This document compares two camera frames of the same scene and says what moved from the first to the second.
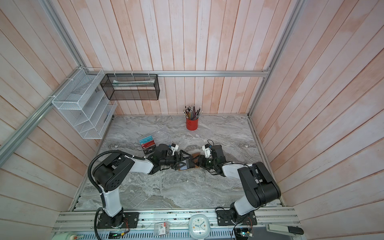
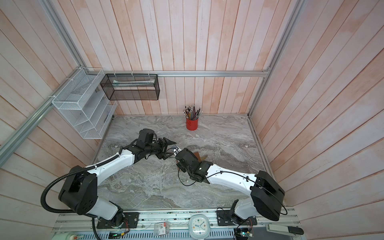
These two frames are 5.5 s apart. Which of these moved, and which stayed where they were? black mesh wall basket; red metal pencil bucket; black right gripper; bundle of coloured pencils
Moved: black right gripper
Stayed: black mesh wall basket; red metal pencil bucket; bundle of coloured pencils
